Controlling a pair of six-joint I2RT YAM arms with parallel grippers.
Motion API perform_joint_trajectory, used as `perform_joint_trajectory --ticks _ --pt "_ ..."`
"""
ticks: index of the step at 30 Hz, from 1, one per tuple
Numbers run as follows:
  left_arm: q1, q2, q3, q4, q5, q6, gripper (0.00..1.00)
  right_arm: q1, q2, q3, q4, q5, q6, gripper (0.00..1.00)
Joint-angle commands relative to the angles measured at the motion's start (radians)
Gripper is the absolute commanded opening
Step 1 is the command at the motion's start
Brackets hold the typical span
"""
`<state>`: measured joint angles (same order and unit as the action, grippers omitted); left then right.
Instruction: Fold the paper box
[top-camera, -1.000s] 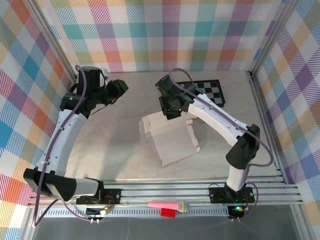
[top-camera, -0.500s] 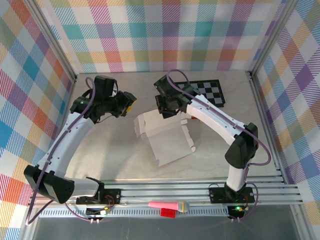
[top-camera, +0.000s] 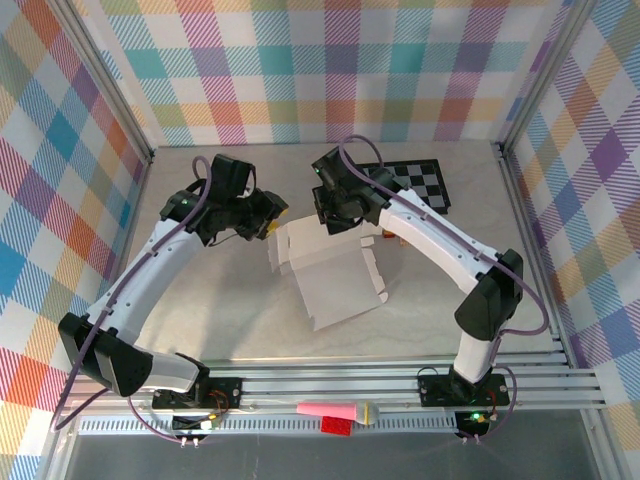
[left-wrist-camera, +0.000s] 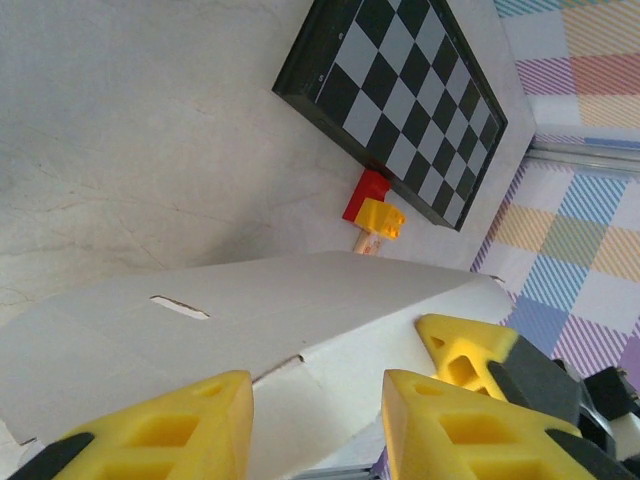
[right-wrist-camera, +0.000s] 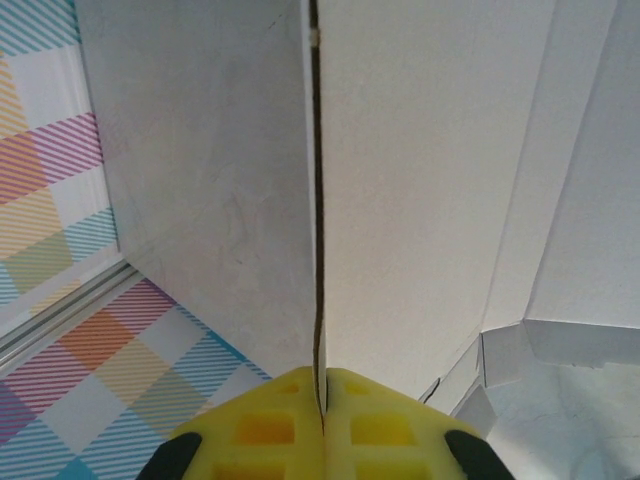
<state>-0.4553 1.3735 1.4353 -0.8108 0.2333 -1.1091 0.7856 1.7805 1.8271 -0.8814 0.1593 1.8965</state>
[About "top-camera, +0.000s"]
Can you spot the white paper box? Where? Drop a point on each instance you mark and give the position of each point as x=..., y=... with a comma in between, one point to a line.
x=330, y=280

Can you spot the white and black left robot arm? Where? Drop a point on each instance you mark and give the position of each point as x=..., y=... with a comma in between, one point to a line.
x=145, y=280

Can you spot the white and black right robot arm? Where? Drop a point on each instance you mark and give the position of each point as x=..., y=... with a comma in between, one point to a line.
x=440, y=240

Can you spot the red and yellow toy block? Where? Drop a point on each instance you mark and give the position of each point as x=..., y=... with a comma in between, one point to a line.
x=386, y=233

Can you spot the black and grey chessboard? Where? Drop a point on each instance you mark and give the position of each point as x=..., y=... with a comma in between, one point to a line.
x=430, y=182

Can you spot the red toy brick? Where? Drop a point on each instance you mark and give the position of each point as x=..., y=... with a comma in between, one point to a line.
x=336, y=426

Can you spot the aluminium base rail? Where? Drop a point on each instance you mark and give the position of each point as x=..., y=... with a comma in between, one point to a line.
x=325, y=382

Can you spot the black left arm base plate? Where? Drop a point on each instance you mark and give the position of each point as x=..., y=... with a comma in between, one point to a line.
x=225, y=392

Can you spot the aluminium frame post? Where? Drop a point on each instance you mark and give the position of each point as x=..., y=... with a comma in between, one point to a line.
x=107, y=85
x=542, y=75

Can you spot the aluminium side rail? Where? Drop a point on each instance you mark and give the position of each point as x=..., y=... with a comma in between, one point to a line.
x=535, y=250

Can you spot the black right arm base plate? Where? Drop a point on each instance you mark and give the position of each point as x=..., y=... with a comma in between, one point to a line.
x=435, y=390

